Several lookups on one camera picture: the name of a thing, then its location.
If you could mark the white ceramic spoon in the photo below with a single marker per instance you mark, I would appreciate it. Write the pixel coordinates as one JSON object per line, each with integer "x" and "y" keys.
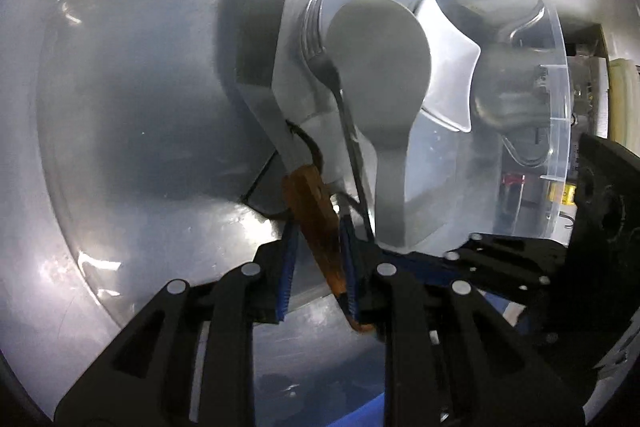
{"x": 380, "y": 67}

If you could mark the white star-shaped dish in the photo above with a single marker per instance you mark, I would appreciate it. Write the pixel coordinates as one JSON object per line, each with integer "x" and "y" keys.
{"x": 445, "y": 57}

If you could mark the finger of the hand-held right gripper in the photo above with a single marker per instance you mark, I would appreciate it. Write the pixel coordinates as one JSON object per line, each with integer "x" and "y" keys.
{"x": 500, "y": 264}

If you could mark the metal fork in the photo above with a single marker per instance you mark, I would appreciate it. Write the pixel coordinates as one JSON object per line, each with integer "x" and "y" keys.
{"x": 331, "y": 74}

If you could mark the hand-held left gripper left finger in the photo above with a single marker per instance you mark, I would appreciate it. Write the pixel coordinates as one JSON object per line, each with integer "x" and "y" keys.
{"x": 287, "y": 272}

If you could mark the cream plastic lid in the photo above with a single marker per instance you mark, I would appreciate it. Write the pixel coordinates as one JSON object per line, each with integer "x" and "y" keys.
{"x": 622, "y": 97}

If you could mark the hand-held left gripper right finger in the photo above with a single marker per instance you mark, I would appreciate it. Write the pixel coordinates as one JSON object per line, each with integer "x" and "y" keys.
{"x": 350, "y": 267}

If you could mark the stainless steel appliance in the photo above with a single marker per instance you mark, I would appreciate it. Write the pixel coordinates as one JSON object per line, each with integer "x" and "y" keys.
{"x": 587, "y": 77}

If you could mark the stainless steel kettle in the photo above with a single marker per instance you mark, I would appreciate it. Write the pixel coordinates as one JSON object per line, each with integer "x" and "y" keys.
{"x": 505, "y": 77}

